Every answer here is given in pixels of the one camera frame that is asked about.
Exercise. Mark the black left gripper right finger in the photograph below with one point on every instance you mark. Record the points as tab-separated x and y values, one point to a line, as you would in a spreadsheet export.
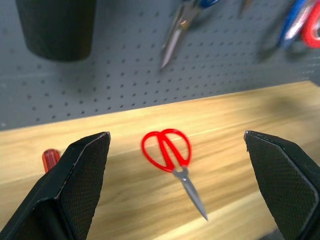
287	187

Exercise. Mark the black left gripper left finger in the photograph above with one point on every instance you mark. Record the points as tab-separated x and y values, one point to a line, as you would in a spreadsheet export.
75	187

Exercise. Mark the wide red tape roll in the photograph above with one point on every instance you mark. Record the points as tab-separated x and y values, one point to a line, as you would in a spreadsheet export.
312	32

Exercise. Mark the grey perforated pegboard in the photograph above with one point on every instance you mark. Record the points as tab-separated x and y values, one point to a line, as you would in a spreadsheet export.
112	62

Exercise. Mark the black plastic cup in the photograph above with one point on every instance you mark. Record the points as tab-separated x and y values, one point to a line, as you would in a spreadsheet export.
57	30

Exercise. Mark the blue tape roll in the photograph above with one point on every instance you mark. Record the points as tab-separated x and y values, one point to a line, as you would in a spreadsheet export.
290	25

